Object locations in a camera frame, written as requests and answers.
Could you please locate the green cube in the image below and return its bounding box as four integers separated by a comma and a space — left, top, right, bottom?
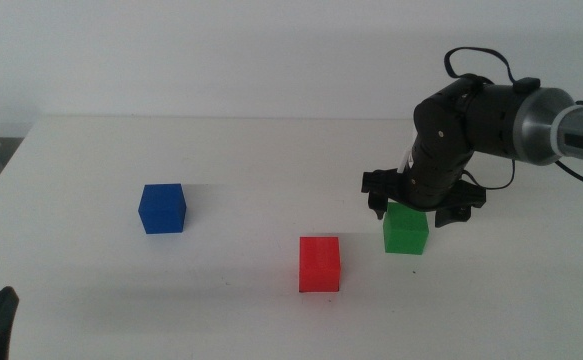
382, 201, 430, 256

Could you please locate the red cube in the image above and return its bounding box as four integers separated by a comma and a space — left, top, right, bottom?
298, 236, 342, 294

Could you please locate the blue cube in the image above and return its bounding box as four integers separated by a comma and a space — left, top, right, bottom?
137, 183, 188, 235

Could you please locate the thin black right gripper cable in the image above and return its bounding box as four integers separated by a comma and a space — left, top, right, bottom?
462, 158, 517, 192

